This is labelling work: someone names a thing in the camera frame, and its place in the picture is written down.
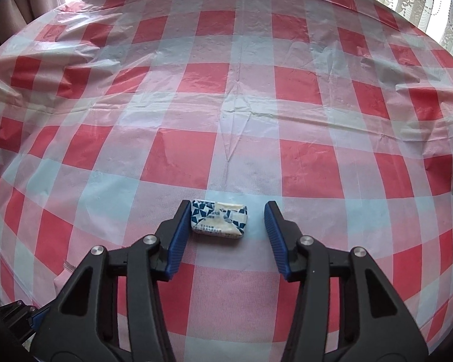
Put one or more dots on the small blue white candy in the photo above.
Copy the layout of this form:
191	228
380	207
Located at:
218	219

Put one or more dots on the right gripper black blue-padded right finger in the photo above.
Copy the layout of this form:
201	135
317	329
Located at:
374	322

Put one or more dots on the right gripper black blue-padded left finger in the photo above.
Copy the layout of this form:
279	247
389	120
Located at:
109	309

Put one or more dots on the red white checkered tablecloth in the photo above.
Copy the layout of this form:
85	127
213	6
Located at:
112	112

